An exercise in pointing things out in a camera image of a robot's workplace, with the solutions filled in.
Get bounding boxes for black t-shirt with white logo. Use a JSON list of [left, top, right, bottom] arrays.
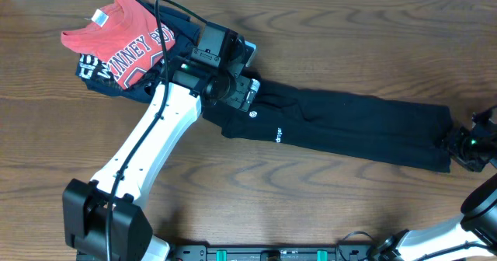
[[203, 80, 453, 173]]

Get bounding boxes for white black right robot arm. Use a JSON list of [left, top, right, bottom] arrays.
[[367, 106, 496, 261]]

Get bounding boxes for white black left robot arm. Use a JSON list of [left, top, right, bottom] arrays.
[[62, 23, 259, 261]]

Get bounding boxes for navy folded shirt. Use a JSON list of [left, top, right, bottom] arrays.
[[81, 5, 200, 103]]

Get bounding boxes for red folded t-shirt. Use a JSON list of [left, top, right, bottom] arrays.
[[61, 0, 176, 89]]

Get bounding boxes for black shirt with white print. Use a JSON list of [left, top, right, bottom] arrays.
[[75, 54, 115, 82]]

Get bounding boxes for black cable at base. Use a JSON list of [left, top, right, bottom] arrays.
[[335, 231, 377, 261]]

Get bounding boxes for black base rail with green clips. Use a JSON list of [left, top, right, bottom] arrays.
[[166, 244, 373, 261]]

